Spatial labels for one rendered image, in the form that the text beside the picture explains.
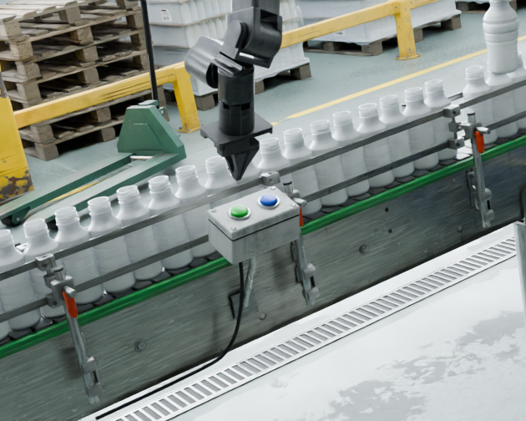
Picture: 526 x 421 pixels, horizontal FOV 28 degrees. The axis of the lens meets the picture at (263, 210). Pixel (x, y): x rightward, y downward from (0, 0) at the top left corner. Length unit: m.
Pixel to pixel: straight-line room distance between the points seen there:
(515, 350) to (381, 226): 1.55
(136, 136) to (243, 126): 4.94
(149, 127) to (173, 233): 4.62
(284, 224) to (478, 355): 1.87
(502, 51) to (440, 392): 1.49
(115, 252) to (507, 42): 0.89
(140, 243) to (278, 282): 0.29
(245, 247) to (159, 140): 4.72
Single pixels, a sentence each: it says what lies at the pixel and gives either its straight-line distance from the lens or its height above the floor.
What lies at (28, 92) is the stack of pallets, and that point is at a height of 0.50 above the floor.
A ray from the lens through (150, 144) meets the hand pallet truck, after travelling 6.51.
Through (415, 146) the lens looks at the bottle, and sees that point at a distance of 2.17.
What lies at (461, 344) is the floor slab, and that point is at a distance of 3.65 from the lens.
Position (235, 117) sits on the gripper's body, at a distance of 1.63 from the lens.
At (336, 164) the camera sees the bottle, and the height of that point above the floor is 1.08.
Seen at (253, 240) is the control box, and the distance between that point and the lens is 1.76.
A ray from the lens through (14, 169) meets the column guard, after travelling 6.50.
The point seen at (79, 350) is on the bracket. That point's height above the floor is 0.97.
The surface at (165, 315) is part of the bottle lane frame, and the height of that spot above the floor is 0.94.
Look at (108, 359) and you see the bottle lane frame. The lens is 1.85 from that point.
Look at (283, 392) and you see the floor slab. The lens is 3.54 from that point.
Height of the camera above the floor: 1.65
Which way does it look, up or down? 18 degrees down
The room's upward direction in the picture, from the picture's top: 11 degrees counter-clockwise
